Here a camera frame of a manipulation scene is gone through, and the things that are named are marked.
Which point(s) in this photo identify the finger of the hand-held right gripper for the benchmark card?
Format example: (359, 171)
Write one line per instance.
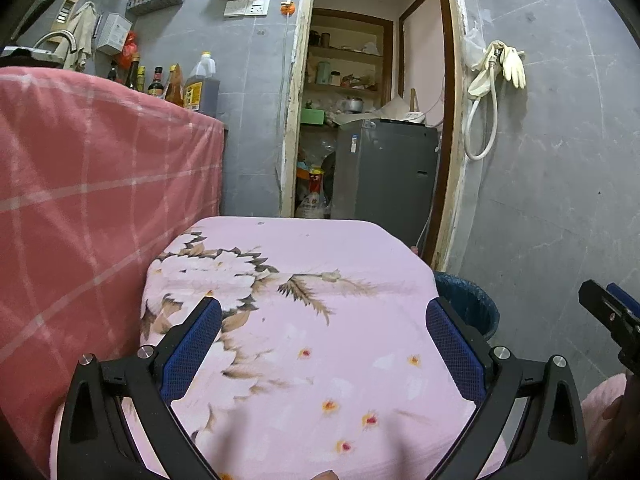
(625, 300)
(597, 300)

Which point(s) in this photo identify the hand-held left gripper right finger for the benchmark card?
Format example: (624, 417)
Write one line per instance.
(455, 347)

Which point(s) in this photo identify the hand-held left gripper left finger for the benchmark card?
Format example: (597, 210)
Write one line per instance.
(192, 347)

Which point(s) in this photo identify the blue trash bin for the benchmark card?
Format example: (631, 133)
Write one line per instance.
(470, 305)

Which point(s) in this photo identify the person's right hand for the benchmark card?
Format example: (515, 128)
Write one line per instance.
(627, 420)

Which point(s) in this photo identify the person's pink fluffy clothing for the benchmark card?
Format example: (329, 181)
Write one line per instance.
(597, 410)

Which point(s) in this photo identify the pink floral tablecloth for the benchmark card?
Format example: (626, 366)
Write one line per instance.
(320, 340)

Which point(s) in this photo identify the pink checked cloth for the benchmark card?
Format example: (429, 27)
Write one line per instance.
(90, 200)

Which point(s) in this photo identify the grey washing machine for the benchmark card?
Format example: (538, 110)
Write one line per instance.
(385, 175)

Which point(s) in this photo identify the red capped bottle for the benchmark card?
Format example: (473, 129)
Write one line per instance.
(312, 195)

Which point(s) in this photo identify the crumpled paper sheet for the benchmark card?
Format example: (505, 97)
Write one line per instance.
(385, 110)

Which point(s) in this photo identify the wooden stick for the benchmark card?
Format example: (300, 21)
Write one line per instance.
(413, 101)

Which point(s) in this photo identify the cream rubber gloves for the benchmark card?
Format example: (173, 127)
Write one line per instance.
(510, 62)

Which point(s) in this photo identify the large cooking oil jug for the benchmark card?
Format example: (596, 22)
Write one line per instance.
(200, 87)

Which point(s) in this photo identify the green box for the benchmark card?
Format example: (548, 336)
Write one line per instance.
(313, 116)

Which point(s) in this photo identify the metal pot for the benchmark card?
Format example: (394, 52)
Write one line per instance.
(350, 105)

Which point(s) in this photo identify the tall dark bottle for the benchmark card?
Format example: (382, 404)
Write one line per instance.
(132, 75)

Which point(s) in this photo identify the hanging white plastic bag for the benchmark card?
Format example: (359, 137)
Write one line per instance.
(472, 47)

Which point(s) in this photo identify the white jar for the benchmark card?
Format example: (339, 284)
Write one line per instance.
(336, 79)

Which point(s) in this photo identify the green thermos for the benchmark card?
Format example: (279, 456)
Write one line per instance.
(323, 73)

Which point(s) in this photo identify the red plastic bag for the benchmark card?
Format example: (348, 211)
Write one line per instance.
(130, 49)

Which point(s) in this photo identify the grey utensil holder box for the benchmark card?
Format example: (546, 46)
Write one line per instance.
(114, 34)

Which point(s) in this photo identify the beige hanging cloth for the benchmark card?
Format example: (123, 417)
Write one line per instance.
(82, 35)

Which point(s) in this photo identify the metal faucet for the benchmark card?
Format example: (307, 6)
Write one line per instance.
(55, 42)

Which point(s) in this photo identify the metal rimmed pan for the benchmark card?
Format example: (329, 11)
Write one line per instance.
(25, 54)

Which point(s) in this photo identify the black wok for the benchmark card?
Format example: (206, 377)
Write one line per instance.
(37, 15)

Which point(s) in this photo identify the wooden door frame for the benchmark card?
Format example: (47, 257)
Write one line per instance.
(292, 110)

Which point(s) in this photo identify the wooden wall shelf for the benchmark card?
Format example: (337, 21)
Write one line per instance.
(345, 52)

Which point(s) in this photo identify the white wall socket panel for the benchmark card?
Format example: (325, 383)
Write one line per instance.
(246, 8)

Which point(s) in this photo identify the white wall basket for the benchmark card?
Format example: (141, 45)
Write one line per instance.
(157, 1)

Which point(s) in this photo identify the orange wall hook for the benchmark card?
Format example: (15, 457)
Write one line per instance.
(287, 7)

